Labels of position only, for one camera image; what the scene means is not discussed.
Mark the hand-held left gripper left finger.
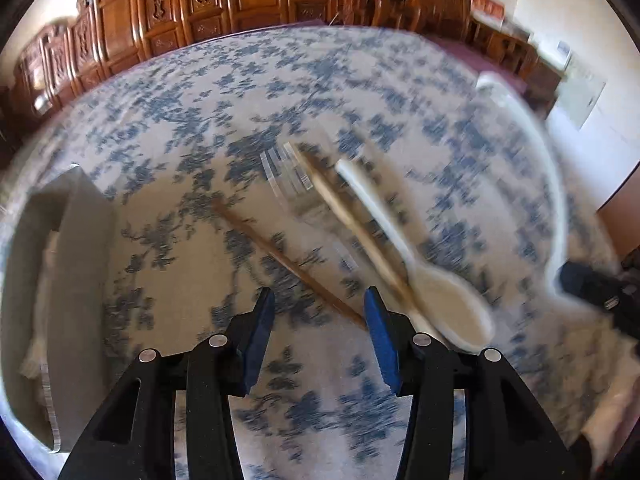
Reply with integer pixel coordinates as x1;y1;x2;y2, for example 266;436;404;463
57;287;277;480

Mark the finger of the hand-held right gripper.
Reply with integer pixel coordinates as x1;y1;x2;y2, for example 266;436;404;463
556;259;640;341

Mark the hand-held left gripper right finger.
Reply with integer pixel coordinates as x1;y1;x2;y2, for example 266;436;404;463
363;286;583;480

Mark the wooden chopstick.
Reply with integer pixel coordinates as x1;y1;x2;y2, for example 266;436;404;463
212;199;368;330
292;144;418;313

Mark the large white spoon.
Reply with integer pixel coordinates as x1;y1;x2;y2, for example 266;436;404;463
336;159;495;352

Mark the clear plastic fork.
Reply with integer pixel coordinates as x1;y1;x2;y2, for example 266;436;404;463
259;142;361;270

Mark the rectangular metal tray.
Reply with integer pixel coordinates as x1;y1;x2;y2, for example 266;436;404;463
0;162;118;453

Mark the wooden side table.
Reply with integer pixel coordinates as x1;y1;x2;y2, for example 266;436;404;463
522;55;563;116

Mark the blue floral tablecloth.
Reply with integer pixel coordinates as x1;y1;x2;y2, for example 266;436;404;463
0;25;640;480

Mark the purple armchair cushion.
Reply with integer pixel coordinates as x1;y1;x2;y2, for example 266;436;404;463
430;35;531;96

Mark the carved wooden armchair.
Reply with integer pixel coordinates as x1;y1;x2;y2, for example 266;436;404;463
380;0;538;78

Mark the carved wooden sofa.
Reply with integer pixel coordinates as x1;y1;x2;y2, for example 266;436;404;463
10;0;431;126

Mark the white wall electrical panel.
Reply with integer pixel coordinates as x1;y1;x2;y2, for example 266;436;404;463
550;52;608;131

